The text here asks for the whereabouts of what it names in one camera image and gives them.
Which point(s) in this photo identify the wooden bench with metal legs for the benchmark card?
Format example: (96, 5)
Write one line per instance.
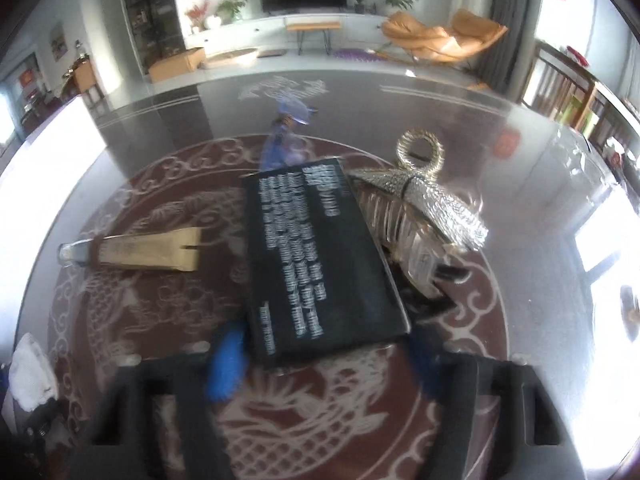
(303, 29)

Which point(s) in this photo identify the wooden dining chair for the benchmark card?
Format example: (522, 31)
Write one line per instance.
(558, 87)

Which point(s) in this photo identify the green potted plant left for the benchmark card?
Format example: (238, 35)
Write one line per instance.
(230, 11)

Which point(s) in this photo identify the black rectangular box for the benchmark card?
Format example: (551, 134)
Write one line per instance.
(319, 282)

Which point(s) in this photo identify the dark display shelf cabinet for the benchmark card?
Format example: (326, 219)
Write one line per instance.
(154, 29)

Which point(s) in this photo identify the white tv cabinet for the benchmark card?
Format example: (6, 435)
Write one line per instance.
(359, 31)

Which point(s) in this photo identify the orange lounge chair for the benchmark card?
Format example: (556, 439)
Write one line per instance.
(467, 35)

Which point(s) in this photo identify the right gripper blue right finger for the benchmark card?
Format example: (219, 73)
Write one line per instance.
(531, 440)

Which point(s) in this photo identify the grey curtain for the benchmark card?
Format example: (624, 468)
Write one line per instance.
(504, 65)

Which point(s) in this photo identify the red flower arrangement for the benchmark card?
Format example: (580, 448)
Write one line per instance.
(197, 16)

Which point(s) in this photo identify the gold cosmetic tube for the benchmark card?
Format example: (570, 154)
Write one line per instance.
(175, 250)

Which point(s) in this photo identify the rhinestone gold hair claw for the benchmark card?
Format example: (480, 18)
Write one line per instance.
(418, 221)

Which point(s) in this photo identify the grey knit work glove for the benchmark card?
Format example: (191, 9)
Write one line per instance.
(32, 381)

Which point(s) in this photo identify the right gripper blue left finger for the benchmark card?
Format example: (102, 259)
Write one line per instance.
(121, 440)

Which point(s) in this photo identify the cardboard box on floor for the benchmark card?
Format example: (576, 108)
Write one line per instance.
(179, 64)

